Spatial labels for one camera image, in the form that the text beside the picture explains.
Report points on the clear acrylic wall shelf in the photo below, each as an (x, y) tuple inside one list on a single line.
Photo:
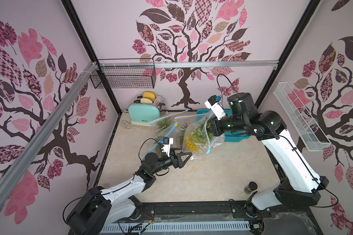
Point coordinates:
[(306, 125)]

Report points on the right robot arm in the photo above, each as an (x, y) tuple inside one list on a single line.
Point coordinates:
[(301, 185)]

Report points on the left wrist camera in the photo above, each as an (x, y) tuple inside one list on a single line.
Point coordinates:
[(165, 144)]

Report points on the yellow bread slice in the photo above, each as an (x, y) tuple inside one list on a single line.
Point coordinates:
[(149, 95)]

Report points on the dark lidded spice jar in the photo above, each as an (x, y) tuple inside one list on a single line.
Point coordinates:
[(250, 188)]

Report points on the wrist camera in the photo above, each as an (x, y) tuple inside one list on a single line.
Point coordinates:
[(165, 144), (213, 103)]

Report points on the mint green toaster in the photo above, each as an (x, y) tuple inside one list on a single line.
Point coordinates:
[(142, 114)]

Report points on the white slotted cable duct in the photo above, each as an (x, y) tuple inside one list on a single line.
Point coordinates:
[(178, 227)]

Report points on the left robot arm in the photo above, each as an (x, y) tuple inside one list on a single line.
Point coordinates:
[(100, 207)]

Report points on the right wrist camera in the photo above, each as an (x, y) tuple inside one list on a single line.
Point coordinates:
[(213, 103)]

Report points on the black wire wall basket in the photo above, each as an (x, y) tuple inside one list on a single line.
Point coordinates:
[(126, 73)]

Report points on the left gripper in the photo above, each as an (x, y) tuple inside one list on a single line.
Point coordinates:
[(177, 162)]

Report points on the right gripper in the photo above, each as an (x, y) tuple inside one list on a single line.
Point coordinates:
[(215, 127)]

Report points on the yellow pineapple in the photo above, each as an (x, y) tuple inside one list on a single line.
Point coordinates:
[(198, 139)]

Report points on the teal plastic basket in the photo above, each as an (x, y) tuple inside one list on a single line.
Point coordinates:
[(230, 136)]

